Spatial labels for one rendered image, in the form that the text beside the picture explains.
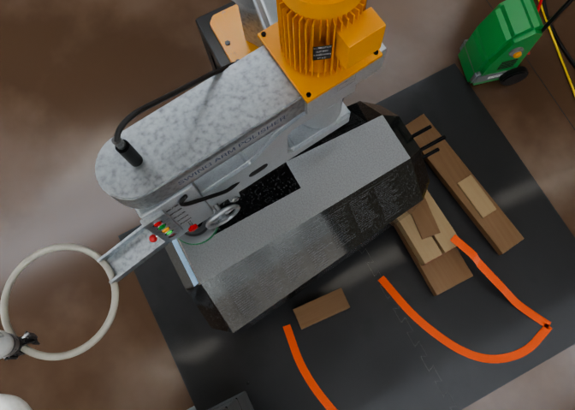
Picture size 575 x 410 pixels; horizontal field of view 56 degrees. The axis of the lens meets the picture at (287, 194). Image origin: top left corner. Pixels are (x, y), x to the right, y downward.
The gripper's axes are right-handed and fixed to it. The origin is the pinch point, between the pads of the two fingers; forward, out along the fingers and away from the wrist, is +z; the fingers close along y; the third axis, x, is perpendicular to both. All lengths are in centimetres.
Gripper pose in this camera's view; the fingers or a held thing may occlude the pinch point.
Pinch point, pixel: (29, 346)
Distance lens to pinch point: 263.7
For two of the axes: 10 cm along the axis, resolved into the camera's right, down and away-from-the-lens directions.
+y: 6.5, -7.2, 2.6
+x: -7.6, -6.3, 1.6
